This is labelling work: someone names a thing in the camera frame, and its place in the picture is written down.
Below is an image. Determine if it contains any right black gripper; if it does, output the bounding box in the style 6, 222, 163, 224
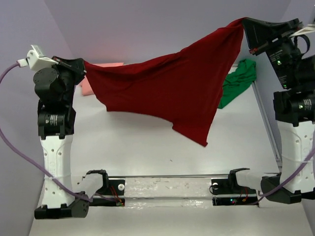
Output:
245, 15, 307, 89

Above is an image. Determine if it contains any red t shirt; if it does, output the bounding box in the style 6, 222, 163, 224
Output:
84, 19, 244, 146

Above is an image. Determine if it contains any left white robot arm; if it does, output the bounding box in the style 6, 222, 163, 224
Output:
33, 57, 109, 219

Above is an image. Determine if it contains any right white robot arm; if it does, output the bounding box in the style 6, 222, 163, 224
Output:
226, 18, 315, 204

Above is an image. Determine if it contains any folded pink t shirt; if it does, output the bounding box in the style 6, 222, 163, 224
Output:
79, 62, 125, 96

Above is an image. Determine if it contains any green t shirt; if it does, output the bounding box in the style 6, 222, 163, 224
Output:
218, 59, 256, 109

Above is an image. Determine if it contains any white front cover board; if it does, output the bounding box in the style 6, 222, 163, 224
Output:
28, 175, 305, 236

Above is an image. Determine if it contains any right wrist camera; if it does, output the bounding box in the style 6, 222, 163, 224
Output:
291, 21, 315, 37

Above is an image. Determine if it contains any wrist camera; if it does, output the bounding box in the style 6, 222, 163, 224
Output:
291, 21, 315, 37
17, 45, 59, 72

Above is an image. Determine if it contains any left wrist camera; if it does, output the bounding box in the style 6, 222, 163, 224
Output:
17, 45, 59, 72

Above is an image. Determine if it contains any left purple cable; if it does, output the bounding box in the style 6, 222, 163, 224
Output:
0, 62, 124, 205

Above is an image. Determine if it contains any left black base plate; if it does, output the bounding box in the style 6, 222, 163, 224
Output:
90, 178, 126, 207

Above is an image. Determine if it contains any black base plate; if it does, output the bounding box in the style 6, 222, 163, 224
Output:
209, 178, 258, 206
90, 178, 126, 207

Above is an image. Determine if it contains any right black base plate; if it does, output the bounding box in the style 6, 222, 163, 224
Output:
209, 178, 258, 206

